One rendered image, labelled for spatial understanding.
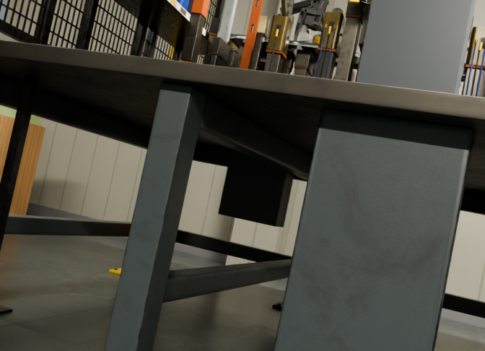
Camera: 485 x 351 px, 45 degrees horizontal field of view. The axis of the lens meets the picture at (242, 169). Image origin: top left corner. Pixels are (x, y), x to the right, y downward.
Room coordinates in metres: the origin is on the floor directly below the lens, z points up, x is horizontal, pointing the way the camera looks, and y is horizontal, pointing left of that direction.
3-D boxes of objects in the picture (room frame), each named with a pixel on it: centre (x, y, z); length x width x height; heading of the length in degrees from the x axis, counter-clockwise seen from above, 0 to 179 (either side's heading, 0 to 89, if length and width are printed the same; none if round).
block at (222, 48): (2.15, 0.17, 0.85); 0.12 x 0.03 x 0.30; 163
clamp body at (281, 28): (1.89, -0.03, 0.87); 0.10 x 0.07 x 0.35; 163
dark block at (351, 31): (1.79, -0.25, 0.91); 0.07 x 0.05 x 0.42; 163
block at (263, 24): (1.97, 0.03, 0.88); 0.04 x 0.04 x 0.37; 73
